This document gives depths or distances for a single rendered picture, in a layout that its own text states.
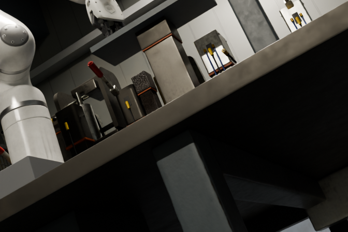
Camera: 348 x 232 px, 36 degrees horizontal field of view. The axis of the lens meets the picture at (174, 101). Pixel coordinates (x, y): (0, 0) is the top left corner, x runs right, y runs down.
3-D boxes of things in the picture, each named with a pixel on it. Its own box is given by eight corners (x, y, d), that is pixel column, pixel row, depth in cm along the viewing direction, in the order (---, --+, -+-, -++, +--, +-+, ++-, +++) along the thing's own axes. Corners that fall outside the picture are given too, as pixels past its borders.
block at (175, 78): (237, 161, 142) (174, 24, 159) (228, 158, 135) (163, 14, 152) (204, 178, 145) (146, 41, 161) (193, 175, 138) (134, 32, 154)
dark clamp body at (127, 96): (190, 199, 160) (145, 89, 174) (174, 197, 150) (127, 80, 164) (169, 209, 162) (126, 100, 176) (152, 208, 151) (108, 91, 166)
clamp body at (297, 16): (366, 114, 149) (306, 9, 162) (363, 105, 138) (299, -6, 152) (342, 127, 151) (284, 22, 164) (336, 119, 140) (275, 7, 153)
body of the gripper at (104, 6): (89, -15, 161) (101, 15, 157) (116, -10, 168) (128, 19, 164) (77, 1, 165) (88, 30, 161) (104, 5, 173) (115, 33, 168)
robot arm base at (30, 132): (58, 160, 120) (37, 89, 127) (-14, 194, 123) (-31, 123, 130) (95, 174, 137) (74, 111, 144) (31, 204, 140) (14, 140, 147)
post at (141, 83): (199, 190, 156) (150, 73, 171) (193, 189, 151) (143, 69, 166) (184, 198, 157) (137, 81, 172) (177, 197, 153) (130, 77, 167)
